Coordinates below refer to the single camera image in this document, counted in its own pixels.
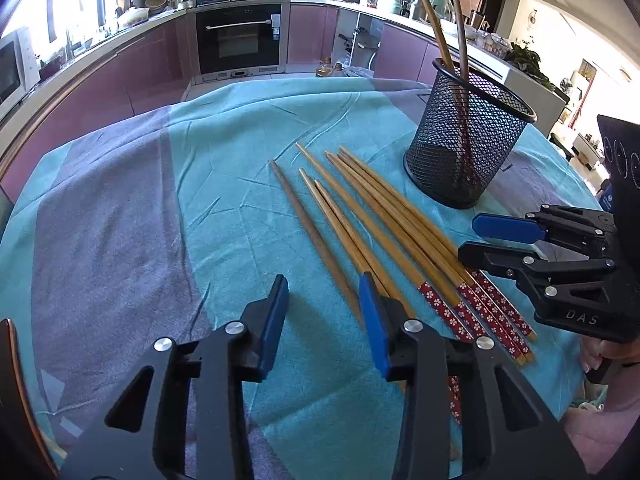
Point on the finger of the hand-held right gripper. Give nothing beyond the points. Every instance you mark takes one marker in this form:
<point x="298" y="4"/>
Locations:
<point x="492" y="259"/>
<point x="505" y="227"/>

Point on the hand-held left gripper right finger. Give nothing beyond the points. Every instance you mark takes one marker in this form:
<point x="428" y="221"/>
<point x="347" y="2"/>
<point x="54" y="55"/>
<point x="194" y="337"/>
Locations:
<point x="374" y="327"/>

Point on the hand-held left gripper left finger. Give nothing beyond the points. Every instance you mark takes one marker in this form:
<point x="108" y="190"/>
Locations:
<point x="272" y="320"/>

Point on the bunch of wooden chopsticks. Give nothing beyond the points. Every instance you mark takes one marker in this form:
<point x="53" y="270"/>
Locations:
<point x="487" y="317"/>

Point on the black mesh utensil holder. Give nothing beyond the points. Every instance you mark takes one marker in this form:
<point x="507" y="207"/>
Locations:
<point x="450" y="160"/>

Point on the person's right forearm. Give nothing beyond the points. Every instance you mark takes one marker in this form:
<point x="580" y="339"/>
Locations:
<point x="607" y="435"/>

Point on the person's right hand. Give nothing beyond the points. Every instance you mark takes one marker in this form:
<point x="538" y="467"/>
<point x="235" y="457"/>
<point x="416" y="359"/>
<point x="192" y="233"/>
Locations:
<point x="594" y="352"/>

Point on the teal grey printed tablecloth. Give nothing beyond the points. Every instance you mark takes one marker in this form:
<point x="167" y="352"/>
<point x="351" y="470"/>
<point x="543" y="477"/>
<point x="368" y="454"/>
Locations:
<point x="150" y="210"/>

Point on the green leafy plant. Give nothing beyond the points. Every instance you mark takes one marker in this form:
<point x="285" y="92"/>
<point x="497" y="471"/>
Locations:
<point x="525" y="60"/>

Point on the chopsticks standing in holder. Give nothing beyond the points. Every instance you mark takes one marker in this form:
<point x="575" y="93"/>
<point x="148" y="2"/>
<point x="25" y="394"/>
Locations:
<point x="461" y="25"/>

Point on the clear plastic bag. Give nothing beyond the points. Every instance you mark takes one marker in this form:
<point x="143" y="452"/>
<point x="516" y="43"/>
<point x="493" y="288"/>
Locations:
<point x="359" y="72"/>

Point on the teal container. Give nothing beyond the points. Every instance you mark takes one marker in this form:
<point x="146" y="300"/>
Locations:
<point x="436" y="2"/>

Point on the cooking oil bottle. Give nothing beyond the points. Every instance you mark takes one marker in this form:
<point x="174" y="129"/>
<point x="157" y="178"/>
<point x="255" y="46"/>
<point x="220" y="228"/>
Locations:
<point x="324" y="69"/>

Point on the dark wooden chair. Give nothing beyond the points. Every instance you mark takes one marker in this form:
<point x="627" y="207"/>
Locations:
<point x="15" y="410"/>

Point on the black integrated stove oven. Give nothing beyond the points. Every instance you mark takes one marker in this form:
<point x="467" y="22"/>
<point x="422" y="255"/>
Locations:
<point x="237" y="40"/>

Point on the purple kitchen cabinets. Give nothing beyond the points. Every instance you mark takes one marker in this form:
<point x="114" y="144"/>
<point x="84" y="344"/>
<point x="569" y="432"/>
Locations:
<point x="125" y="75"/>

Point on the white bowl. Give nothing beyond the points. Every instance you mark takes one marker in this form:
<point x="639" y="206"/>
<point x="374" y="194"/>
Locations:
<point x="134" y="16"/>

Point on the white microwave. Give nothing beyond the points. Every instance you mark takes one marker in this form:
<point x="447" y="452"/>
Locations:
<point x="15" y="70"/>

